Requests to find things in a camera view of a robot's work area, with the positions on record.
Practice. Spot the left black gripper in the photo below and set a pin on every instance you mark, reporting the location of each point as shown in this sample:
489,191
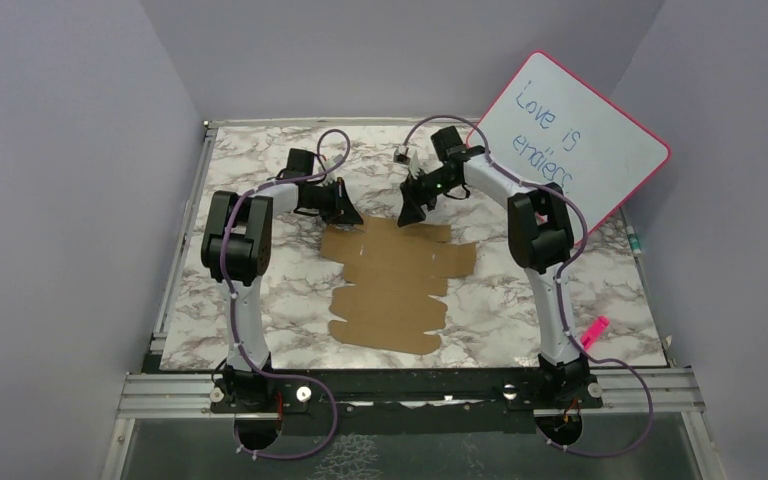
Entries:
341,208

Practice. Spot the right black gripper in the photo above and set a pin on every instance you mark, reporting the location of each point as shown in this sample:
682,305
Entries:
414,197

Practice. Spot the brown cardboard box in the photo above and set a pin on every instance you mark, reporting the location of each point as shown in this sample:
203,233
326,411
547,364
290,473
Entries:
396,279

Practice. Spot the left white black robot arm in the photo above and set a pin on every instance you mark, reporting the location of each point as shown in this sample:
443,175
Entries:
237,247

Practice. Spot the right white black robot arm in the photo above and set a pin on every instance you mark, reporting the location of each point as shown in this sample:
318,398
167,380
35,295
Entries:
540,240

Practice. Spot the pink framed whiteboard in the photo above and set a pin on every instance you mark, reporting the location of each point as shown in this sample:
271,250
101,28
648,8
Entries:
547,126

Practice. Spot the pink marker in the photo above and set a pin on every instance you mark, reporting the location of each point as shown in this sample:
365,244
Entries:
594,332

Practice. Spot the green capped marker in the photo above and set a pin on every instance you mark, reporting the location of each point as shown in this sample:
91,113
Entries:
633,240

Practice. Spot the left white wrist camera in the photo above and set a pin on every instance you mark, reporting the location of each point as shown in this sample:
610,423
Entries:
329,166

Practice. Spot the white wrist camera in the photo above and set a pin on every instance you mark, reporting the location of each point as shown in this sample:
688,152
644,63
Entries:
329,166
408,157

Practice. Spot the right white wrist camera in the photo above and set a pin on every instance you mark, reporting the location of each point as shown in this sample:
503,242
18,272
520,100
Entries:
408,157

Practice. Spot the aluminium table frame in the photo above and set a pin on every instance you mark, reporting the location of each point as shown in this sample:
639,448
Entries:
165,429

